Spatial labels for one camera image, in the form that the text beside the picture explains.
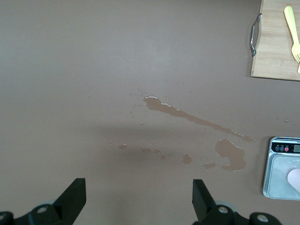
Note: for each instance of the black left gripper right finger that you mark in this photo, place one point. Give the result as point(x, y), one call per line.
point(206, 208)

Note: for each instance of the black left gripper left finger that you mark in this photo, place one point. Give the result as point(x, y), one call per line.
point(68, 204)

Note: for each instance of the pink plastic cup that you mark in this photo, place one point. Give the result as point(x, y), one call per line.
point(295, 181)

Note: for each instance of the small brown sauce puddle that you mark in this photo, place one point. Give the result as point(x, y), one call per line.
point(186, 159)

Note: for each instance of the large brown sauce puddle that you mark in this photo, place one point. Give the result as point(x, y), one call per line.
point(230, 154)

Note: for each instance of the long brown sauce streak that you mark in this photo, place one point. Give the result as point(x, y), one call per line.
point(185, 113)

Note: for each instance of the silver digital kitchen scale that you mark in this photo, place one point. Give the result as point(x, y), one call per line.
point(277, 176)

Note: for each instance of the brown table cover sheet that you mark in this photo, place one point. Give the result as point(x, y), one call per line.
point(93, 70)

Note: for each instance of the yellow plastic fork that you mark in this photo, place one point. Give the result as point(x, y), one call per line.
point(291, 23)

